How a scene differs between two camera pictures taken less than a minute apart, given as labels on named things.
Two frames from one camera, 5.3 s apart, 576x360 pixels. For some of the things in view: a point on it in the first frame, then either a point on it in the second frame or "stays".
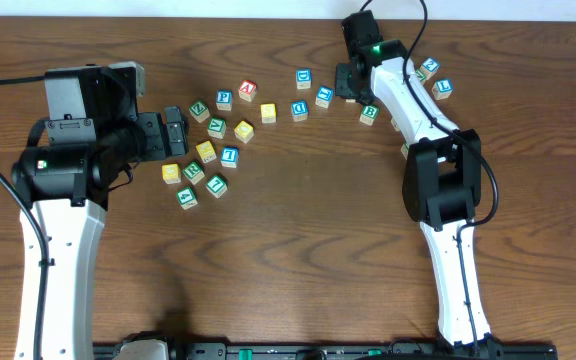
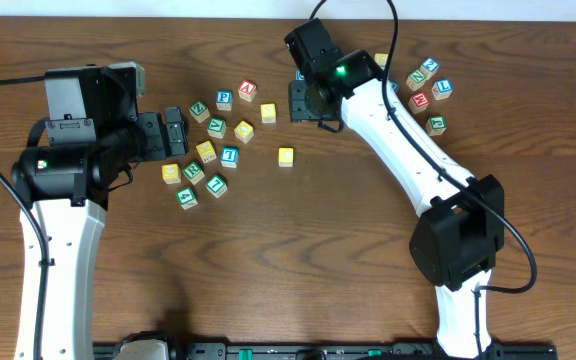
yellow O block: [244, 132] stays
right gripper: [345, 81] -> [304, 100]
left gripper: [154, 134] stays
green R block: [193, 172] stays
